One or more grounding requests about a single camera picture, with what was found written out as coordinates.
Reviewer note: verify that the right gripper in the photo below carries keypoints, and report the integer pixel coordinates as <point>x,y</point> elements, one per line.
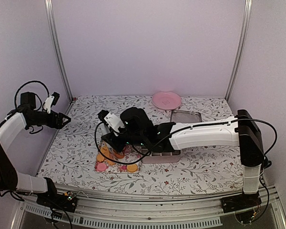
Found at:
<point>110,140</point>

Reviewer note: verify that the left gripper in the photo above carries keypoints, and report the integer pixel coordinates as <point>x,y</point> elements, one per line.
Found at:
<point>59,124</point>

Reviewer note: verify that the floral cookie tray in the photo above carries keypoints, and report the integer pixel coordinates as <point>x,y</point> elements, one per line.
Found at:
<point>114,161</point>

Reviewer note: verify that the compartment tin box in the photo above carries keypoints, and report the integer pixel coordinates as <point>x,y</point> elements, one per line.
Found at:
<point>162,158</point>

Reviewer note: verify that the metal tongs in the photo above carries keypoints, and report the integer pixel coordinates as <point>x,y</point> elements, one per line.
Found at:
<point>111,139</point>

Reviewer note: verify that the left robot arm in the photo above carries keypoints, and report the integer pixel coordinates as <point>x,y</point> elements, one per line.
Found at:
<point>25,116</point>

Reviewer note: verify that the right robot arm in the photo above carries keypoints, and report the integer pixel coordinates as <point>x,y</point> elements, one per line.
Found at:
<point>133,127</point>

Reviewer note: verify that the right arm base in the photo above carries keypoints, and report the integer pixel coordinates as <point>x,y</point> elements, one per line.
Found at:
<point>240,202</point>

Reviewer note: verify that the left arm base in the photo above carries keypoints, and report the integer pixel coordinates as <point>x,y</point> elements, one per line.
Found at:
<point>57,201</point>

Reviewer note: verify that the pink round cookie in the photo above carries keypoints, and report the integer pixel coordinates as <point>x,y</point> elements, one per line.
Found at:
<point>101,167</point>

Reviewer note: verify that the round cream sandwich cookie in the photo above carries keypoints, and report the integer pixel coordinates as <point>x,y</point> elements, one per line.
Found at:
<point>132,168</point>

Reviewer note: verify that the floral tablecloth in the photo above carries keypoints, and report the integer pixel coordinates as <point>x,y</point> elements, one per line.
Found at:
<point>72,156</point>

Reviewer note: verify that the pink plate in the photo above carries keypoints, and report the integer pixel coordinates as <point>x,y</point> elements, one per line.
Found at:
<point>166,100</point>

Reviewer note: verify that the metal tin lid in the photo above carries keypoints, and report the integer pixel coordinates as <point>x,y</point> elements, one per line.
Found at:
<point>180,116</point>

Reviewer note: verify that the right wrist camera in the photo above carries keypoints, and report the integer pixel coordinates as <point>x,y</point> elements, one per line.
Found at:
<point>110,123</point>

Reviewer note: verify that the front aluminium rail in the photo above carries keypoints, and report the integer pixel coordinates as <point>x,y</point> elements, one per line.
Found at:
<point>109,210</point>

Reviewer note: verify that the left aluminium post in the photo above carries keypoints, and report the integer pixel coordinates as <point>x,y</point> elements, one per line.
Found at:
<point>57,49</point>

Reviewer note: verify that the aluminium post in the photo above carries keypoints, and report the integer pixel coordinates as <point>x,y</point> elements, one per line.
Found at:
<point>57,49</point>
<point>240,48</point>

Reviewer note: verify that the right aluminium post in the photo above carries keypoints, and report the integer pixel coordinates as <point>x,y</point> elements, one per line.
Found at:
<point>240,48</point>

